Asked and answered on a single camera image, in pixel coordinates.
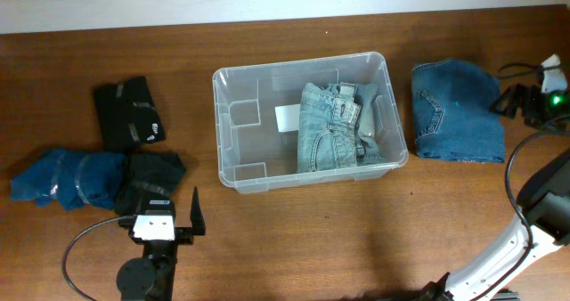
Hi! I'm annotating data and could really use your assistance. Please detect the dark blue jeans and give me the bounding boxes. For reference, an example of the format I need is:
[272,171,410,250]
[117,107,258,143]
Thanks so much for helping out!
[411,59,506,163]

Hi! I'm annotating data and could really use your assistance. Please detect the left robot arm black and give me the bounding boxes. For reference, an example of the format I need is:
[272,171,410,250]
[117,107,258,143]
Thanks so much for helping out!
[116,189,206,301]

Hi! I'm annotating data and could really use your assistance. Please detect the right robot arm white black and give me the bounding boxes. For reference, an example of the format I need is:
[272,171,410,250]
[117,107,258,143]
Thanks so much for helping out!
[416,89,569,300]

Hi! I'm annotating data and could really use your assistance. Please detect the dark green taped cloth bundle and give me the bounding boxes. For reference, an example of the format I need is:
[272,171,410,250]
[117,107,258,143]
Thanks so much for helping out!
[114,152,186,216]

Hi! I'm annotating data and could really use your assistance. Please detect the clear plastic storage bin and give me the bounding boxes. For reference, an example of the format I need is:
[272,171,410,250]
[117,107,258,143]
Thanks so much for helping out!
[212,52,409,194]

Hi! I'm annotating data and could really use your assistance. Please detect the blue taped cloth bundle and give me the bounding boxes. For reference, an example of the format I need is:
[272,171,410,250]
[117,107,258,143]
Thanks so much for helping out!
[10,149,126,211]

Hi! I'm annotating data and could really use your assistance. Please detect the black folded shirt with logo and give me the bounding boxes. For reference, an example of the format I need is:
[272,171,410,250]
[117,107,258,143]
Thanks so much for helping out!
[93,76,166,152]

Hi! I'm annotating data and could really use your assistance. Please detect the white label inside bin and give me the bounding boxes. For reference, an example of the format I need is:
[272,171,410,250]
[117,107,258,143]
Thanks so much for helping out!
[275,104,300,133]

